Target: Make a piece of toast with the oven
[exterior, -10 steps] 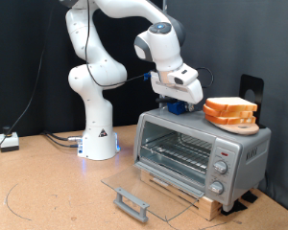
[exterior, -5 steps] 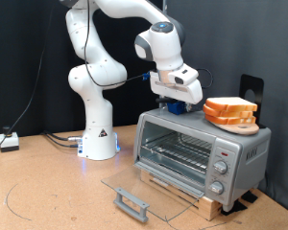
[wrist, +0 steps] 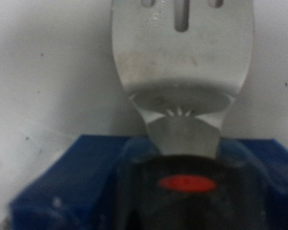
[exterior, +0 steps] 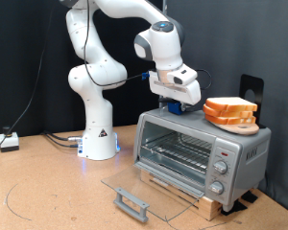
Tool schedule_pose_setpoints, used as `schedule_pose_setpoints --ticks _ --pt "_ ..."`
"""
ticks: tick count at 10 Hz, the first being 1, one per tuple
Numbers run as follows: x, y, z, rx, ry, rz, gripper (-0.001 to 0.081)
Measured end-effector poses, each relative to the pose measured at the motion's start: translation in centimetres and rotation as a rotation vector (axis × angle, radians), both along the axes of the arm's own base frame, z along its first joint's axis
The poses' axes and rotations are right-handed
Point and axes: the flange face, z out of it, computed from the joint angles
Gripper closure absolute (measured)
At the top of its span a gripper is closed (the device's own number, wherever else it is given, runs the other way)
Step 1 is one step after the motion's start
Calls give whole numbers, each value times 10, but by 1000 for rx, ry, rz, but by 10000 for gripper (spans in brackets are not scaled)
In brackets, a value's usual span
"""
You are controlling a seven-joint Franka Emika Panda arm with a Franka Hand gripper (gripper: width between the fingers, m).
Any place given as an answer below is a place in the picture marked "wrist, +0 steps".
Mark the silver toaster oven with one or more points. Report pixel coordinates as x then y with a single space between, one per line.
38 64

